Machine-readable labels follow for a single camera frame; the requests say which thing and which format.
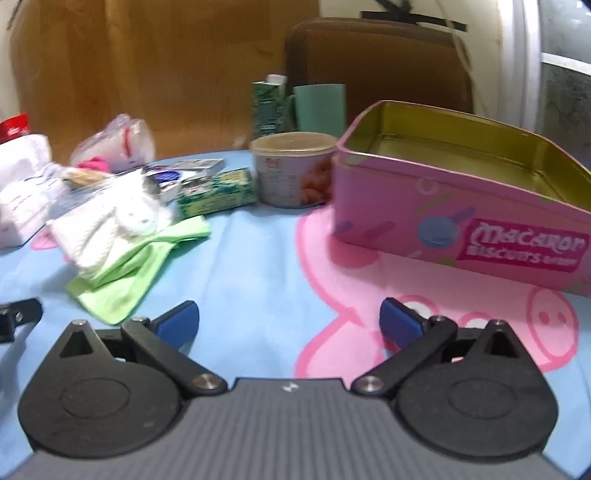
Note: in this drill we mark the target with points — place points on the window with white frame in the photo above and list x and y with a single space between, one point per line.
568 92

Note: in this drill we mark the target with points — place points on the green patterned box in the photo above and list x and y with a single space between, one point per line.
217 194

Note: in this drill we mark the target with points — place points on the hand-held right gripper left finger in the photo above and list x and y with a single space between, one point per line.
178 323

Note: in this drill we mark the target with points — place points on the playing card box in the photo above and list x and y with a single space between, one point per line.
198 165

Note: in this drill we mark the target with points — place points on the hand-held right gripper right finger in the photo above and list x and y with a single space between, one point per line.
399 323

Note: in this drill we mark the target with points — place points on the green cloth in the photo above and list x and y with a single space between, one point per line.
124 281

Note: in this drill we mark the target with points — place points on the wooden board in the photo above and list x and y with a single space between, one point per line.
161 69

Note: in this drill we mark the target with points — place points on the black tape strips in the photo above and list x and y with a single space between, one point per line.
406 16

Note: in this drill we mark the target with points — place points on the brown chair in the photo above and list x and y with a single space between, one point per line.
392 64

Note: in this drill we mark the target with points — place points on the pink tin box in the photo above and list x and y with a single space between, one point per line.
392 207

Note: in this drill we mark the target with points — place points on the green mug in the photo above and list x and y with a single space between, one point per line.
323 108

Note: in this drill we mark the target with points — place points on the red box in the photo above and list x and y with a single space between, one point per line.
14 127

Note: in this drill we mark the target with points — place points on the plastic bag of paper cups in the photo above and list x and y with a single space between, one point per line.
120 143

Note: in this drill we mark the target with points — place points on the blue cartoon printed tablecloth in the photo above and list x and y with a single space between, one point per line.
258 277

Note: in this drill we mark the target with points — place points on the white knit hat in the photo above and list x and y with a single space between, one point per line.
92 235

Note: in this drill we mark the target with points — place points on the green drink carton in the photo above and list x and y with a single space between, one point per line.
268 106

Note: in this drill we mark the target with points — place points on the round snack tub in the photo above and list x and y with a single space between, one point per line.
281 175

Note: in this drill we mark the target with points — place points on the pink knit hat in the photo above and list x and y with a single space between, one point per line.
94 163

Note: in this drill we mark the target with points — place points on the white tissue pack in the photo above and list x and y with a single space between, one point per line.
23 203

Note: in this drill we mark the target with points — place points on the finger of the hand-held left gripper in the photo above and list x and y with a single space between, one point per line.
21 318

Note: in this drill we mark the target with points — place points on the round dark tin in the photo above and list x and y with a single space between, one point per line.
167 177

